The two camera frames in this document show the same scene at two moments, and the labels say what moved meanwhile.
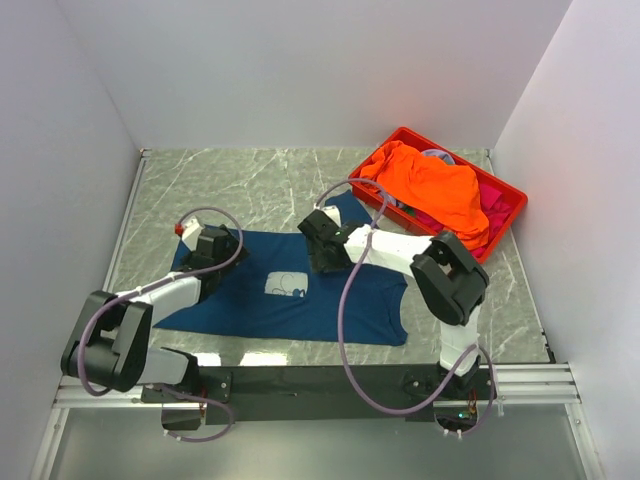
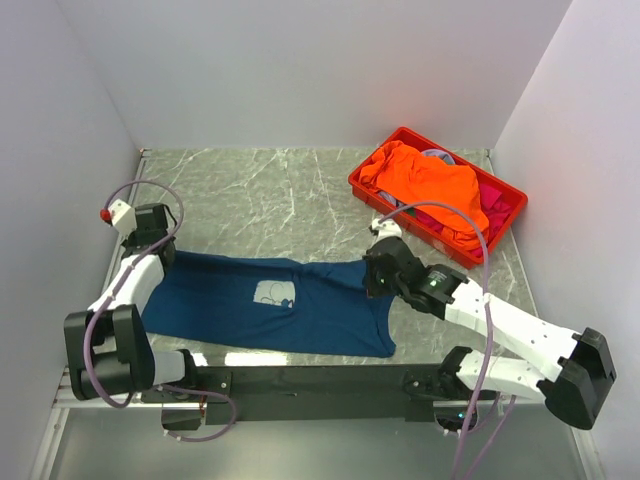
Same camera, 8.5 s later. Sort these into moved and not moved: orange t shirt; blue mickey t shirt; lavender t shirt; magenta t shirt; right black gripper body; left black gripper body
Moved: left black gripper body; right black gripper body; blue mickey t shirt
Not moved: lavender t shirt; magenta t shirt; orange t shirt
